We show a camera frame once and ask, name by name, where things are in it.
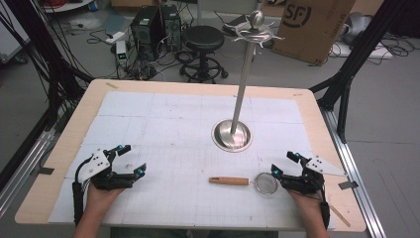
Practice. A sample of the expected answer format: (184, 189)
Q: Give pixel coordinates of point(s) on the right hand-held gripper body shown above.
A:
(308, 181)

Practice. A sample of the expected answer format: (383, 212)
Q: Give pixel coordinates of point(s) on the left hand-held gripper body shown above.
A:
(99, 163)

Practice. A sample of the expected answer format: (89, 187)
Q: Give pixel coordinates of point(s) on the steel hook stand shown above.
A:
(242, 82)

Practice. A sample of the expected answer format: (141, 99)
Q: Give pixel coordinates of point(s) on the person's right hand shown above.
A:
(303, 201)

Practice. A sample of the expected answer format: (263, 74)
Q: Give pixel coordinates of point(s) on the person's left hand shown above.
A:
(102, 198)

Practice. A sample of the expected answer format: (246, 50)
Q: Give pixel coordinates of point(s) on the black tape piece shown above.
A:
(348, 185)
(45, 171)

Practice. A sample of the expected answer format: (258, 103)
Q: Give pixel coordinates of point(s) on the white grid mat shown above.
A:
(165, 132)

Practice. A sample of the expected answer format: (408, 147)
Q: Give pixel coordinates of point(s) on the thin wooden stick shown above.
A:
(340, 215)

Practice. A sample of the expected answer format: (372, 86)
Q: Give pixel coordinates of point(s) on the white device with green display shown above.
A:
(121, 53)

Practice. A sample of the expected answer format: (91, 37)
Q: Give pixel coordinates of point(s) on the white power strip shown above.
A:
(115, 37)

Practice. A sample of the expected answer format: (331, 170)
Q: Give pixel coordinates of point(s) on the large black computer tower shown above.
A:
(147, 29)

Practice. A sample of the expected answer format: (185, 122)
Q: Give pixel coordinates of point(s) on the white flat board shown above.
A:
(363, 52)

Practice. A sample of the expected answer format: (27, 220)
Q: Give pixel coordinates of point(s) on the brown cardboard box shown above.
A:
(313, 29)

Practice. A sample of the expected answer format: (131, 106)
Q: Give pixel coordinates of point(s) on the slim black computer tower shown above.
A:
(171, 26)

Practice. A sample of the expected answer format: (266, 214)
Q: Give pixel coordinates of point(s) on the black round stool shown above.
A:
(203, 38)

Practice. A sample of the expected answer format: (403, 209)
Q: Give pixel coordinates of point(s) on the grey rounded object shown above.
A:
(358, 24)

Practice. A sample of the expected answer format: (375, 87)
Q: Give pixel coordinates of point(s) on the aluminium rail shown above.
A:
(23, 172)
(350, 165)

